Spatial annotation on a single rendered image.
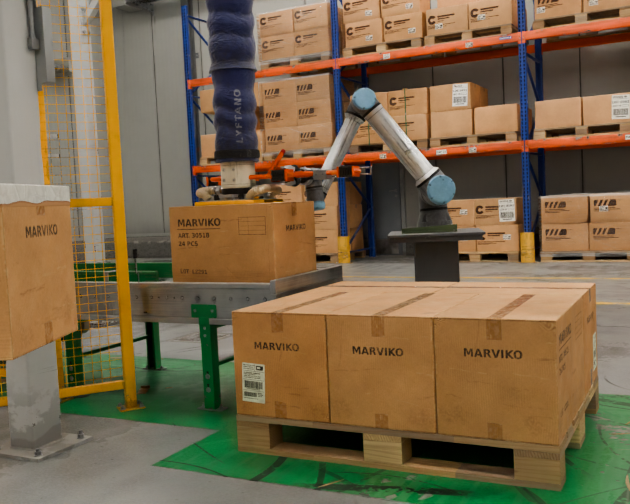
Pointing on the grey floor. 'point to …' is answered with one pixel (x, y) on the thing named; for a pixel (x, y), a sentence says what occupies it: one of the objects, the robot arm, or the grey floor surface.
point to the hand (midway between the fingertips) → (286, 175)
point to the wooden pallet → (535, 478)
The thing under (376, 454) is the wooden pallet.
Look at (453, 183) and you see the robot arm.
